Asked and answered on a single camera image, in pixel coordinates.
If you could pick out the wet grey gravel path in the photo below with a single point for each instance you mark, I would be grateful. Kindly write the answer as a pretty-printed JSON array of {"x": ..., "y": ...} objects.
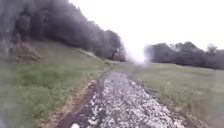
[{"x": 124, "y": 103}]

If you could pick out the dark wood of trees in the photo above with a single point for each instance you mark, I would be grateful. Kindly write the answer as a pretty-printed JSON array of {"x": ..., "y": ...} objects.
[{"x": 60, "y": 23}]

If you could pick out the grass slope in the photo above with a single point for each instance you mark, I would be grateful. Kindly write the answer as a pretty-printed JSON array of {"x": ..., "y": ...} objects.
[{"x": 40, "y": 83}]

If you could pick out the row of trees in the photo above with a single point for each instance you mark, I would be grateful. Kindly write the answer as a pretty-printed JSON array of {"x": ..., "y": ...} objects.
[{"x": 186, "y": 55}]

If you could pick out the grass field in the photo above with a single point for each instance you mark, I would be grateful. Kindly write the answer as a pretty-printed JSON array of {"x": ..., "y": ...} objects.
[{"x": 186, "y": 83}]

